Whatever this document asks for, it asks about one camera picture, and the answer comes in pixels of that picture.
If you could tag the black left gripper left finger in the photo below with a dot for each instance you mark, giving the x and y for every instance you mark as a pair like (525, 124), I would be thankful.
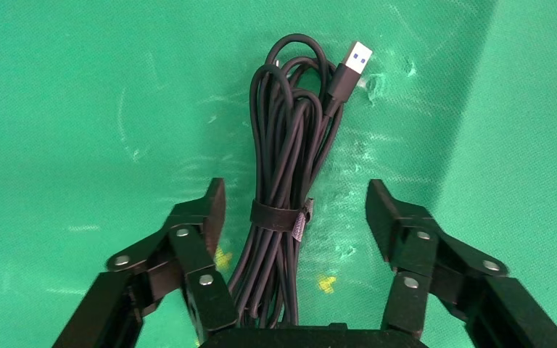
(197, 269)

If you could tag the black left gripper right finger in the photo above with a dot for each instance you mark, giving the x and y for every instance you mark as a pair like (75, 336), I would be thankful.
(413, 269)

